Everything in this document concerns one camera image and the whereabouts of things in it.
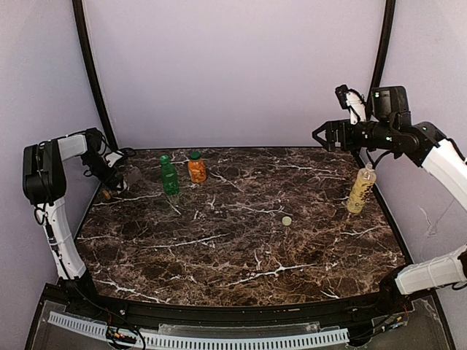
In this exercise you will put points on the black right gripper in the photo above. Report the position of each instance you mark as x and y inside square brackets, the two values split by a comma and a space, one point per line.
[338, 133]

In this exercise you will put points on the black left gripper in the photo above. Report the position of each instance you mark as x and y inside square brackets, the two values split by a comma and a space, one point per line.
[114, 181]

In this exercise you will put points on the brown coffee glass bottle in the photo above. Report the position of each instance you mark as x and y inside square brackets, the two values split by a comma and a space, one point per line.
[131, 178]

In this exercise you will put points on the large yellow tea bottle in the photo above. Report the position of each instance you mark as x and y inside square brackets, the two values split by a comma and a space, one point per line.
[365, 180]

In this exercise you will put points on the cream white bottle cap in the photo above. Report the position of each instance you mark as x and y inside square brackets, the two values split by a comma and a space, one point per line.
[286, 221]

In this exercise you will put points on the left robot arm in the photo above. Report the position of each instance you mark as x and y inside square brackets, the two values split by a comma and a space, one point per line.
[44, 185]

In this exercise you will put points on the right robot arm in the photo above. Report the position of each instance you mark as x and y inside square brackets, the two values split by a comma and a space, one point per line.
[419, 156]

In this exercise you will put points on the green plastic bottle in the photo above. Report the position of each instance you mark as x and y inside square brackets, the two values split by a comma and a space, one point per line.
[169, 177]

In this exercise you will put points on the orange juice bottle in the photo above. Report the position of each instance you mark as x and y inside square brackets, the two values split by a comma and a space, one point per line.
[197, 168]

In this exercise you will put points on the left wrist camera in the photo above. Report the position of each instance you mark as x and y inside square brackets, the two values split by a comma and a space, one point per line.
[113, 158]

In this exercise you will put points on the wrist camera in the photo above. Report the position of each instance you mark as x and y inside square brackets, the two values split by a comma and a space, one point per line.
[113, 158]
[350, 100]

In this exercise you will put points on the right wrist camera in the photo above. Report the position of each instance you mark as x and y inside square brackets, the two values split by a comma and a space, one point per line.
[350, 100]

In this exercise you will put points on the right black frame post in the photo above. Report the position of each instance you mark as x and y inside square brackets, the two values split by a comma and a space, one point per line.
[383, 43]

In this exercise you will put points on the black frame post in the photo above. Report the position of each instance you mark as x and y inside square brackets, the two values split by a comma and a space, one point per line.
[383, 43]
[90, 67]

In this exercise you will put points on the left black frame post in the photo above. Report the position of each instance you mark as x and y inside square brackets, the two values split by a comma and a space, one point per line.
[90, 67]

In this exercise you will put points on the black front rail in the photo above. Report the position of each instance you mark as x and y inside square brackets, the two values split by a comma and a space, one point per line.
[348, 312]

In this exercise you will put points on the white slotted cable duct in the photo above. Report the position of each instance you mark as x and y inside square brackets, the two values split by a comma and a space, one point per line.
[187, 337]

